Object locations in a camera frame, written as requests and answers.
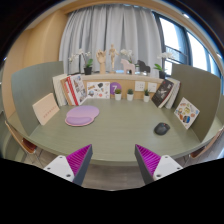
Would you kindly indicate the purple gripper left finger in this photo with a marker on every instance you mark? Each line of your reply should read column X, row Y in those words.
column 72, row 167

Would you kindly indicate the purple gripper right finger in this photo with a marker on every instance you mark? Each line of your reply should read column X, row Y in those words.
column 152, row 166

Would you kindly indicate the black computer mouse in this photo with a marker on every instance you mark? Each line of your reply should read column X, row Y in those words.
column 161, row 129

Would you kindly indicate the purple mouse pad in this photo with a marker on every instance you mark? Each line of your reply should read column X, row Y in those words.
column 81, row 115

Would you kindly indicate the wooden chair right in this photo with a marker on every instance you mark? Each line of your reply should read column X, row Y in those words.
column 205, row 148

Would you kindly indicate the wooden chair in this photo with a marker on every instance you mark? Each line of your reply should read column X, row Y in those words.
column 28, row 147
column 205, row 148

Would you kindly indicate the wooden chair left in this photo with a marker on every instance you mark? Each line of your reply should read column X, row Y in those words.
column 28, row 147

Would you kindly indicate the colourful sticker board right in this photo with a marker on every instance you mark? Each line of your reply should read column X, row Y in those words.
column 186, row 113

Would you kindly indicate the beige board sign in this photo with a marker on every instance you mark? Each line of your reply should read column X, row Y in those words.
column 45, row 108

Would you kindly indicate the white book behind black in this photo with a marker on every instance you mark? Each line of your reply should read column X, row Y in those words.
column 175, row 91

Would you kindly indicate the small potted plant right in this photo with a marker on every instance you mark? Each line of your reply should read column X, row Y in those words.
column 146, row 96

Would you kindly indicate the small potted plant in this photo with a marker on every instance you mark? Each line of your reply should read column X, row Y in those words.
column 146, row 96
column 130, row 94
column 118, row 94

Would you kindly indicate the white book leaning left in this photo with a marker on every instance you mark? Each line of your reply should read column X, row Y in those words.
column 61, row 99

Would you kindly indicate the small potted plant middle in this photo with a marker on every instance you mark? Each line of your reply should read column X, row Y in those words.
column 130, row 94

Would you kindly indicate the black book leaning right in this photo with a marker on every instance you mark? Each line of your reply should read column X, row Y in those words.
column 162, row 93

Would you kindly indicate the white card right shelf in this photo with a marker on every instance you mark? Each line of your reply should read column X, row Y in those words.
column 152, row 87

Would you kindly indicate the small potted plant left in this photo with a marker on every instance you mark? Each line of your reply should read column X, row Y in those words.
column 118, row 94

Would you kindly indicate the illustrated sticker card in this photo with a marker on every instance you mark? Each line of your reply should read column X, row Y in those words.
column 98, row 90

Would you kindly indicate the red white magazine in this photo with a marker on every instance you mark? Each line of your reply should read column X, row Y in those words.
column 77, row 89

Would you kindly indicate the white card on shelf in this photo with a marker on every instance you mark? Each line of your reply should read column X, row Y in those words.
column 139, row 85

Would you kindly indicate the wooden shelf back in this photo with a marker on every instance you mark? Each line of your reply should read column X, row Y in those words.
column 126, row 82

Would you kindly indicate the purple round number sign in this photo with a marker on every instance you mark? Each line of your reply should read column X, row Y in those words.
column 114, row 86

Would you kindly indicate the green right partition panel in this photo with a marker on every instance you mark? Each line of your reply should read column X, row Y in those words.
column 203, row 90

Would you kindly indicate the green partition panel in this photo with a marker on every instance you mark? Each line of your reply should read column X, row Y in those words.
column 31, row 84
column 203, row 90

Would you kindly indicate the green left partition panel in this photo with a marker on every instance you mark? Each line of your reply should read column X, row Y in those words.
column 31, row 84

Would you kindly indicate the white orchid black pot right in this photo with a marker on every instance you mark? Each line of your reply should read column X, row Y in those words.
column 164, row 55

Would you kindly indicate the white orchid black pot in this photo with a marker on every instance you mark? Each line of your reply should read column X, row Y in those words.
column 88, row 61
column 164, row 55

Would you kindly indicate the white orchid black pot left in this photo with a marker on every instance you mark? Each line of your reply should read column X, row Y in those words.
column 88, row 61

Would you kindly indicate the black horse figure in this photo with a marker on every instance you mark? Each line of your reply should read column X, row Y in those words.
column 143, row 67

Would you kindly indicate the pink horse figure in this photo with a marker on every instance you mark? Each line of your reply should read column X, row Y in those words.
column 128, row 67

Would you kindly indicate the wooden hand model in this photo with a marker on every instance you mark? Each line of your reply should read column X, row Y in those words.
column 101, row 57

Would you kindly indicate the white orchid middle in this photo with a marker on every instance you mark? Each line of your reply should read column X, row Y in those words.
column 128, row 54

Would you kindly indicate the wooden mannequin figure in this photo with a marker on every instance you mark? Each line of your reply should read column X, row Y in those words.
column 113, row 52

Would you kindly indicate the grey curtain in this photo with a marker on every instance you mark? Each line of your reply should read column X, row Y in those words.
column 98, row 27

